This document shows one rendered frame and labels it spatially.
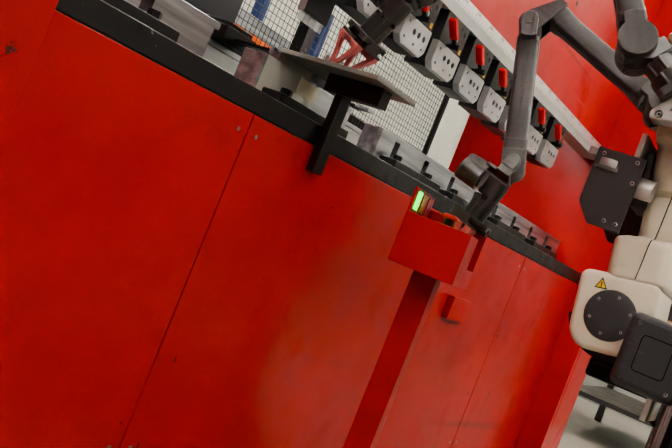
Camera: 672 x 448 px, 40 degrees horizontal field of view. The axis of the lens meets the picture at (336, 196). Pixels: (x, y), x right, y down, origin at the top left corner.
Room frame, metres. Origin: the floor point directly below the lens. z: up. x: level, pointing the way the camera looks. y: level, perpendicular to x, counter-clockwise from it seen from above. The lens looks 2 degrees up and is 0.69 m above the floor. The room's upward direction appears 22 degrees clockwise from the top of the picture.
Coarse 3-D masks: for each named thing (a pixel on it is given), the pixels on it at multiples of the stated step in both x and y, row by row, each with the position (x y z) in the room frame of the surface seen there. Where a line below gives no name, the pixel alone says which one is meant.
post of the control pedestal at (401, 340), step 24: (408, 288) 2.17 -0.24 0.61; (432, 288) 2.16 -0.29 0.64; (408, 312) 2.16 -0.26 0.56; (408, 336) 2.16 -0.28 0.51; (384, 360) 2.17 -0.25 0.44; (408, 360) 2.20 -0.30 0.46; (384, 384) 2.16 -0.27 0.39; (360, 408) 2.17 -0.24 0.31; (384, 408) 2.16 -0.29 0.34; (360, 432) 2.16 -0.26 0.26
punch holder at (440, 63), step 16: (448, 16) 2.49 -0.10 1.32; (432, 32) 2.50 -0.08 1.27; (448, 32) 2.52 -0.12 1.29; (464, 32) 2.59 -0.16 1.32; (432, 48) 2.49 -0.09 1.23; (448, 48) 2.55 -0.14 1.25; (416, 64) 2.53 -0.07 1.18; (432, 64) 2.50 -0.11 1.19; (448, 64) 2.57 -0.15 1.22; (448, 80) 2.60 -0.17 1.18
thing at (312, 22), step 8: (304, 0) 2.05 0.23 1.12; (312, 0) 2.05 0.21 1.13; (320, 0) 2.08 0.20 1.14; (328, 0) 2.10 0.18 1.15; (336, 0) 2.12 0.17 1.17; (304, 8) 2.04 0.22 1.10; (312, 8) 2.06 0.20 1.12; (320, 8) 2.09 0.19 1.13; (328, 8) 2.11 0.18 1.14; (304, 16) 2.06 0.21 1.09; (312, 16) 2.07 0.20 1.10; (320, 16) 2.10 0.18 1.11; (328, 16) 2.12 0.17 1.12; (312, 24) 2.10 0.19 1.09; (320, 24) 2.12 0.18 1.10; (320, 32) 2.13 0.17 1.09
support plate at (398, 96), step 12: (300, 60) 2.01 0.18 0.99; (312, 60) 1.95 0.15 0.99; (324, 60) 1.94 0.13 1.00; (312, 72) 2.11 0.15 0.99; (324, 72) 2.04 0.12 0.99; (336, 72) 1.98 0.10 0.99; (348, 72) 1.91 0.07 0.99; (360, 72) 1.89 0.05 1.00; (372, 84) 1.94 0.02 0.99; (384, 84) 1.89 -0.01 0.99; (396, 96) 1.98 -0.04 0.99
